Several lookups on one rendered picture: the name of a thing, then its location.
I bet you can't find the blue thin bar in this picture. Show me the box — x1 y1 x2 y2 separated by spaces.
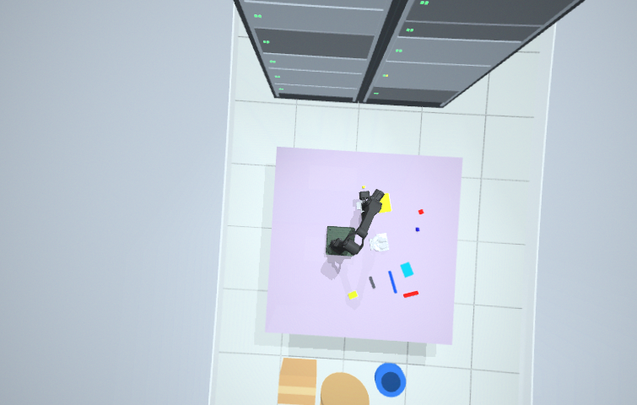
388 271 397 294

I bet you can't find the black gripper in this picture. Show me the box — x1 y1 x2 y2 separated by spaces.
359 191 370 219

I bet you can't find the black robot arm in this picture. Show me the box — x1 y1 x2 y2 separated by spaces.
329 189 385 256

